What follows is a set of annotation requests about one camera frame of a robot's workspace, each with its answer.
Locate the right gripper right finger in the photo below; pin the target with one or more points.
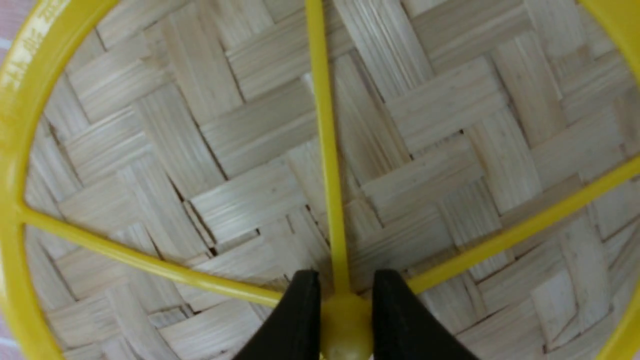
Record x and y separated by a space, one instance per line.
404 329

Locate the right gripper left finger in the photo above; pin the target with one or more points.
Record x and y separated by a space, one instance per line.
292 331

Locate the yellow woven steamer lid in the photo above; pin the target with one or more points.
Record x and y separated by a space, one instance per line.
167 166

